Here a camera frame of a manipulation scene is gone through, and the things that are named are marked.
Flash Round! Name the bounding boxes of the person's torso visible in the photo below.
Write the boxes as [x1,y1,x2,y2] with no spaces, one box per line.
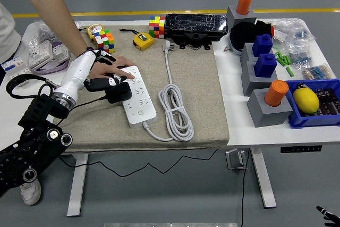
[0,2,22,86]

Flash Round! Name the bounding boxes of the black-white right robot hand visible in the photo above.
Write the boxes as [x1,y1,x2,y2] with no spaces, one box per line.
[316,205,340,227]

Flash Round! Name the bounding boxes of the blue plastic bin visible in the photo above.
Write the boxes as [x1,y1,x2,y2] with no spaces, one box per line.
[284,79,340,129]

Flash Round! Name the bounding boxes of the yellow square tape measure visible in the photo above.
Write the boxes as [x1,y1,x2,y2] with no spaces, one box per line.
[119,28,155,52]

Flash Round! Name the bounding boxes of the clear bag of parts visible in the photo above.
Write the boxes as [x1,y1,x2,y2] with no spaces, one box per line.
[270,18,317,52]

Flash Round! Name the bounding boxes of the black hanging cable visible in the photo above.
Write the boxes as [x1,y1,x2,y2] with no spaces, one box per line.
[241,149,250,227]

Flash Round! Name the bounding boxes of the blue square peg block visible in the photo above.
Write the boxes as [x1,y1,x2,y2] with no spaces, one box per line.
[253,53,278,78]
[251,34,274,57]

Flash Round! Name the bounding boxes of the grey block with square hole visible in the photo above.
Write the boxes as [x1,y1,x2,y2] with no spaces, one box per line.
[240,43,260,64]
[241,61,278,97]

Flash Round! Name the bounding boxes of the purple tape roll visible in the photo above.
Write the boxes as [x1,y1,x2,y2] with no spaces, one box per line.
[29,41,71,76]

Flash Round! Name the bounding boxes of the black plug adapter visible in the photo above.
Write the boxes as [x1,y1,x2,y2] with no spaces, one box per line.
[105,82,133,104]

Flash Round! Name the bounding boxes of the black cloth bundle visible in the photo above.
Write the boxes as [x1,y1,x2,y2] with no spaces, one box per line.
[229,20,273,52]

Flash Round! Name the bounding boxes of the black mounting bracket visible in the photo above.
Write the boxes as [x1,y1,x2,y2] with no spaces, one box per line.
[169,32,213,51]

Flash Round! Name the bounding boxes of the person's white shoe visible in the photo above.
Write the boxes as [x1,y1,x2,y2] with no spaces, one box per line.
[20,180,42,206]

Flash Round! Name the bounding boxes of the bag of blue resistors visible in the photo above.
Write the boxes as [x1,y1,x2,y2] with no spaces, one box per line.
[288,50,313,69]

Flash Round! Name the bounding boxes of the thin black plug cord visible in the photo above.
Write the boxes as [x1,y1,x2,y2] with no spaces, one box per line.
[57,96,219,178]

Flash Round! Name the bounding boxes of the yellow lemon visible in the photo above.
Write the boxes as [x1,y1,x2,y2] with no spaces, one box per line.
[292,88,320,113]

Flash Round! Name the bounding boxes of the person's left hand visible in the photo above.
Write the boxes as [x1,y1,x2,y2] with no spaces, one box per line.
[87,55,136,80]

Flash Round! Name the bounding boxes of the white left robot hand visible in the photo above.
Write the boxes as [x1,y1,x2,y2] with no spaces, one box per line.
[54,49,128,99]

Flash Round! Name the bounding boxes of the white power strip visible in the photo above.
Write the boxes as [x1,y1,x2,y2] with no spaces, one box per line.
[116,65,157,129]

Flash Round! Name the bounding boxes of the colourful twisted puzzle cube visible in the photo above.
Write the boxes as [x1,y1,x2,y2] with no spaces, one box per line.
[93,29,115,55]

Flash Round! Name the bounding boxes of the grey block with round hole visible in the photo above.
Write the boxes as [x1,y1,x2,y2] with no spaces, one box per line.
[226,5,257,29]
[246,88,294,128]

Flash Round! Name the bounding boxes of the black foil-wrapped box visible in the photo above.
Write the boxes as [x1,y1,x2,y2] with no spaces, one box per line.
[164,13,228,43]

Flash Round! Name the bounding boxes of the white power strip cord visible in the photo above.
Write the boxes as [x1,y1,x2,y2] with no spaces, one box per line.
[143,39,194,142]

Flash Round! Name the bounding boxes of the silver metal hook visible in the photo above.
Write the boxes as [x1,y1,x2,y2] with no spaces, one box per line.
[225,148,249,171]

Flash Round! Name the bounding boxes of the dark brown components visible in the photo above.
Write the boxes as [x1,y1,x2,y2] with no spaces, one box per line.
[314,88,340,116]

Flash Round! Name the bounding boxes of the white table leg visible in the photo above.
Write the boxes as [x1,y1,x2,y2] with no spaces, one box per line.
[249,148,277,209]
[66,154,89,217]

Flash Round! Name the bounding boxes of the yellow round tape measure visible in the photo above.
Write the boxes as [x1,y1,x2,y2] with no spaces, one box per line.
[78,23,104,43]

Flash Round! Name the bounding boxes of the pile of green cylinders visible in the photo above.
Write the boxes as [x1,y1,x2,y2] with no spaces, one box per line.
[274,51,292,66]

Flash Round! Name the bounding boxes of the clear bag of nuts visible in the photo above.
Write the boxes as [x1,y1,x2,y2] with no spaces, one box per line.
[28,21,58,51]

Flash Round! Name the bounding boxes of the grey-brown mat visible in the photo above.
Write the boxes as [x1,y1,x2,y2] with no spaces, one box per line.
[54,24,230,153]

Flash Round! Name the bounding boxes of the white circuit breaker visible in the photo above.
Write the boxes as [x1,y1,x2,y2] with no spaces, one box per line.
[1,56,35,88]

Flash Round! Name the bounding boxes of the orange cylinder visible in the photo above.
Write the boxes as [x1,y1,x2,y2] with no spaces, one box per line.
[264,79,289,107]
[236,0,253,15]

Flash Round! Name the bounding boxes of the black table control panel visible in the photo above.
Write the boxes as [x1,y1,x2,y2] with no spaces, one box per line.
[280,145,323,154]

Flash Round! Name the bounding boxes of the white wall socket panel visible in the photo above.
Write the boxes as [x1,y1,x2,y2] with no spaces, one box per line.
[52,41,70,63]
[28,40,53,69]

